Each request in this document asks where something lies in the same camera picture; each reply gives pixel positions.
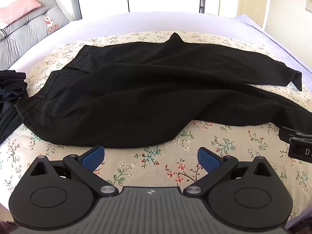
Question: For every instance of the black pants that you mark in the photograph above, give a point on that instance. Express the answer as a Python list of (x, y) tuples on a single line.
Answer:
[(136, 90)]

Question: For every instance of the grey cushion with bear print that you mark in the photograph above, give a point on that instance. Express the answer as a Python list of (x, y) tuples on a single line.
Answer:
[(29, 34)]

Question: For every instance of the pink pillow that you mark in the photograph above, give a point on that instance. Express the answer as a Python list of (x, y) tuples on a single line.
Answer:
[(17, 9)]

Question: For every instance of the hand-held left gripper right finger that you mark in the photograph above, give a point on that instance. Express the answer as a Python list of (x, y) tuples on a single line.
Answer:
[(207, 159)]

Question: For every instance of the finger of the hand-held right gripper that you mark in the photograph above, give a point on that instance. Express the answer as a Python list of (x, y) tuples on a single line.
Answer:
[(290, 134)]

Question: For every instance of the bed with lavender sheet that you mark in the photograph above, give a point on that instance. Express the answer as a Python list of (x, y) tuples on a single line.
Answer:
[(146, 22)]

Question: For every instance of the navy denim pants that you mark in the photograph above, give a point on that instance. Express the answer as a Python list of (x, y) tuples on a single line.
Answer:
[(12, 85)]

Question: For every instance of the dark grey pants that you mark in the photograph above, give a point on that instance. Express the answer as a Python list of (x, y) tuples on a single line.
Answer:
[(8, 121)]

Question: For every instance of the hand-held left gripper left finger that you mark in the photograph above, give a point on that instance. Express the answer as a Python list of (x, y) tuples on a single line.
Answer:
[(93, 158)]

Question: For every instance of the floral blanket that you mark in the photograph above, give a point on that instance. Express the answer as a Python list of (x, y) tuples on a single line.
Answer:
[(158, 160)]

